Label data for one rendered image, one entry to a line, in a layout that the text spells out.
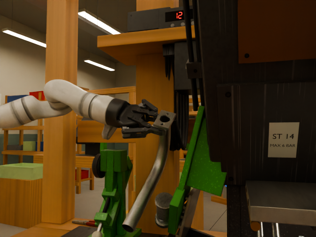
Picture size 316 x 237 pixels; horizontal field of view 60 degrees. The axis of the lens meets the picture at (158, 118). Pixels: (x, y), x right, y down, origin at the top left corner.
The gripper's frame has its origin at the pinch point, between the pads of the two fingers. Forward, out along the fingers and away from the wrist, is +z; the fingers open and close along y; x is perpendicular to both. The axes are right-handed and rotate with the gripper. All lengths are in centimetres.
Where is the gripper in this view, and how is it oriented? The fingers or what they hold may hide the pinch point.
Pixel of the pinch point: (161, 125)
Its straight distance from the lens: 69.2
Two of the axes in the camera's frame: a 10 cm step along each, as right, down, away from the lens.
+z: 9.3, 2.5, -2.8
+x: 0.2, 7.1, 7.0
